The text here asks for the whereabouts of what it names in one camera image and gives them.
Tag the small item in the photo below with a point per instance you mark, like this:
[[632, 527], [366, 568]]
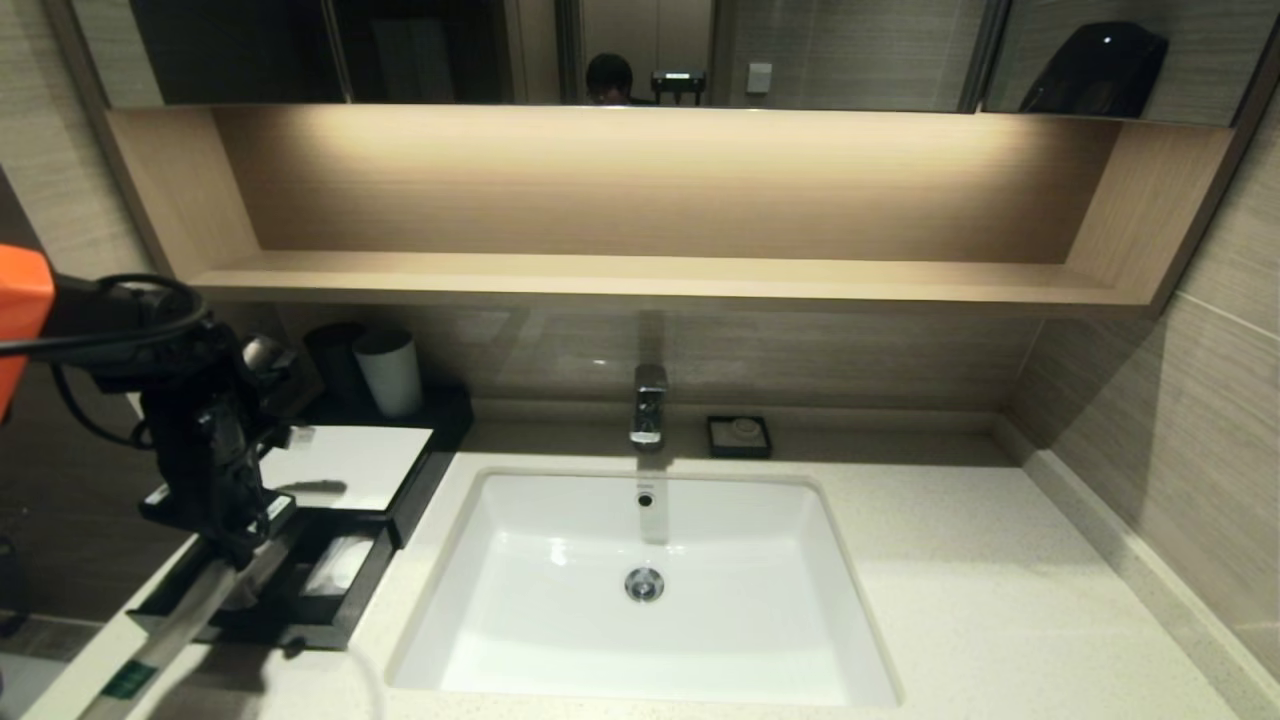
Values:
[[180, 625]]

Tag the grey plastic cup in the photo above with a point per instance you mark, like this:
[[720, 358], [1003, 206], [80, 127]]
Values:
[[392, 378]]

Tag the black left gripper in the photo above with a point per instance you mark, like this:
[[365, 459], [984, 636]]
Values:
[[210, 450]]

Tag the round white soap bar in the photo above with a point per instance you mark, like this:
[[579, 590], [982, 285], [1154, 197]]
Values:
[[745, 430]]

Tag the small white wrapped packet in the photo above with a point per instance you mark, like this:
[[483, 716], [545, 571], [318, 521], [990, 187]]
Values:
[[340, 565]]

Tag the black square soap dish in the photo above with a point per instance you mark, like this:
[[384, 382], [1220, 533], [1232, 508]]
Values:
[[718, 442]]

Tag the black amenity box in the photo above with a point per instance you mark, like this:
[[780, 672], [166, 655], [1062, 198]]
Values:
[[430, 450]]

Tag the black glossy wall dispenser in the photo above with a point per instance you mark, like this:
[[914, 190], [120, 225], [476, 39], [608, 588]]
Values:
[[1092, 72]]

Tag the wall mirror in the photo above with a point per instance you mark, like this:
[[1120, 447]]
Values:
[[850, 50]]

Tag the white square plate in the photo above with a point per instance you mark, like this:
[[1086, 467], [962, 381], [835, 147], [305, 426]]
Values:
[[370, 460]]

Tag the chrome sink faucet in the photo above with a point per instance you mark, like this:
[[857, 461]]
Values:
[[649, 400]]

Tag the chrome sink drain stopper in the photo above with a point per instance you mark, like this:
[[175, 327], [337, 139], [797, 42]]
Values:
[[645, 585]]

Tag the wooden wall shelf niche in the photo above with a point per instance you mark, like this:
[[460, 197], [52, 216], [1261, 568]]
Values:
[[650, 280]]

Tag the black and orange left arm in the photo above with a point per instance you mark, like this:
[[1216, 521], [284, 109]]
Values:
[[130, 330]]

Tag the black tumbler cup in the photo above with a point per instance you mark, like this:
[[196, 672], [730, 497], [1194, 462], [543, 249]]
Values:
[[335, 362]]

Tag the white ceramic sink basin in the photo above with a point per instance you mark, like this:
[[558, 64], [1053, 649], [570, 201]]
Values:
[[560, 620]]

